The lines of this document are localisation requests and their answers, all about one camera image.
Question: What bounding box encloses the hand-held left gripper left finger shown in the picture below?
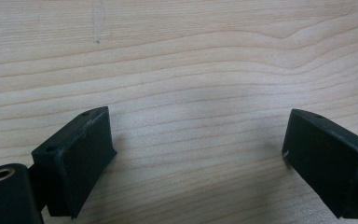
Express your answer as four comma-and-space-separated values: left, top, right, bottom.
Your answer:
31, 105, 117, 220

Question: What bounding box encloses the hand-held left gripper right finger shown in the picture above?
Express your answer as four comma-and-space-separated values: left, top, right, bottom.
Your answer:
281, 108, 358, 220

